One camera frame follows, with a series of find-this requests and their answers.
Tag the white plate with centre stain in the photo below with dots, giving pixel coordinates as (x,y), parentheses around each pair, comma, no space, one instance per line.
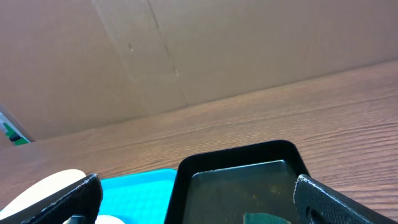
(41,190)

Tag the green white box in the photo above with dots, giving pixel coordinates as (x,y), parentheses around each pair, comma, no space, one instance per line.
(12,133)

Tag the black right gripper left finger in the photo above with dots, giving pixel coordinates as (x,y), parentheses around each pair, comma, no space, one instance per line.
(78,202)

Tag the brown cardboard panel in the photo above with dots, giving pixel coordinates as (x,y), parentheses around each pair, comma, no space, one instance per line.
(67,66)

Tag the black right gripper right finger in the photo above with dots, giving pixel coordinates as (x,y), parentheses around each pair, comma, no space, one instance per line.
(317,203)

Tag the black water tray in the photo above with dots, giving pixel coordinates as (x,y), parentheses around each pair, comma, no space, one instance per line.
(222,186)

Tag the yellow green scrub sponge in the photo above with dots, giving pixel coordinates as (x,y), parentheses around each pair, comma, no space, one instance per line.
(263,218)

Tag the blue plastic tray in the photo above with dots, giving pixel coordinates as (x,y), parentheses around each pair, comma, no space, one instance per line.
(138,198)

